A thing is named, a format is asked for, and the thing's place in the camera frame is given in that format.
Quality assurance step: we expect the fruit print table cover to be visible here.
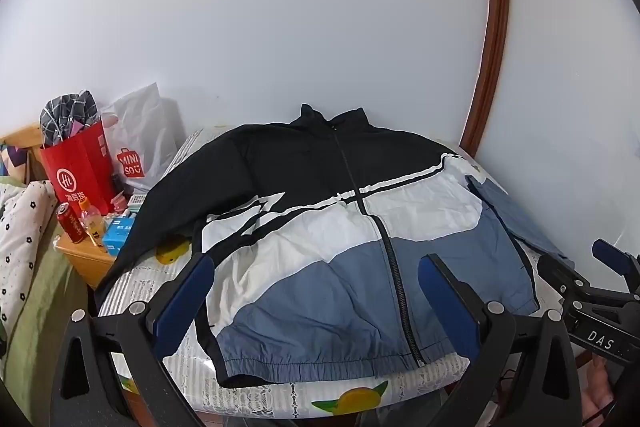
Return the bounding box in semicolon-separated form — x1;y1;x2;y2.
97;126;581;419

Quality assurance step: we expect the blue tissue box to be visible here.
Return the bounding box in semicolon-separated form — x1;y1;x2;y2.
102;217;137;257

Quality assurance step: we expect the grey checkered cloth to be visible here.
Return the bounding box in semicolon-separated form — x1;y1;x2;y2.
40;90;101;146

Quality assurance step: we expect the black white blue jacket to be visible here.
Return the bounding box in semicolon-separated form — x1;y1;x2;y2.
94;103;576;389

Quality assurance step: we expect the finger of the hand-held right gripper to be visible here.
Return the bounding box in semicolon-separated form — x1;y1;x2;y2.
537;253;593;305
591;238;640;293

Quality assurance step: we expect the wooden headboard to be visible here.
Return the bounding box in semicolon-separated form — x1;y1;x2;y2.
0;123;51;182

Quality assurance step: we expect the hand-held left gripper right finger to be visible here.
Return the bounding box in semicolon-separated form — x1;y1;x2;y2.
419;253;586;427

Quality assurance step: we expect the white dotted quilt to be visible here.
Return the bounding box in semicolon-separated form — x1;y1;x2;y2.
0;179;59;339

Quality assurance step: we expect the red drink can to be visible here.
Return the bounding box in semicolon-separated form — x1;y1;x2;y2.
56;202;86;244

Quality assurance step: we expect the orange drink bottle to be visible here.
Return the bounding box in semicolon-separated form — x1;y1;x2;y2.
79;198;109;254

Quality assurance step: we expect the red paper bag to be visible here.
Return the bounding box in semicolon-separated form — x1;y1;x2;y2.
39;117;118;218

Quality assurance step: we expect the brown wooden door frame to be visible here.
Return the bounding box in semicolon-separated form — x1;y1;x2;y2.
459;0;511;152

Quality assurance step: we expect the person's right hand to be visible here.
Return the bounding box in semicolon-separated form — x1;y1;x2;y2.
585;353;620;425

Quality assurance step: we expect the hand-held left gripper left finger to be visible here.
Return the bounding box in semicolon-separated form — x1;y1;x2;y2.
50;252;216;427

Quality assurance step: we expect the green blanket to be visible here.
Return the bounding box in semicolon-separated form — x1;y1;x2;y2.
0;227;94;400

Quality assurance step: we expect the white plastic shopping bag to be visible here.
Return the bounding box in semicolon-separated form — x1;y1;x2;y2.
100;83;188;196

